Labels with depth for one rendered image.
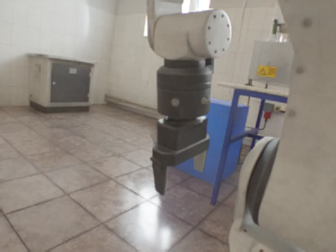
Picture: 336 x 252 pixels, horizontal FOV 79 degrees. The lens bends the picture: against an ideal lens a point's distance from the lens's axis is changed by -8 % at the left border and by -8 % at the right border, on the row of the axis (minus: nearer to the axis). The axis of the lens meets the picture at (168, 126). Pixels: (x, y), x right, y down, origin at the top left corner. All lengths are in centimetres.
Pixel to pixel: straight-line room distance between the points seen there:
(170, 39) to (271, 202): 25
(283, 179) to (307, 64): 12
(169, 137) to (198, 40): 15
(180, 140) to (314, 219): 20
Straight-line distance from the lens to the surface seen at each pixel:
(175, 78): 32
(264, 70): 139
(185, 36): 31
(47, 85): 338
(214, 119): 162
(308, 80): 25
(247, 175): 31
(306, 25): 25
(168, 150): 35
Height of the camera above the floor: 73
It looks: 12 degrees down
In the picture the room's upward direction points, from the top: 9 degrees clockwise
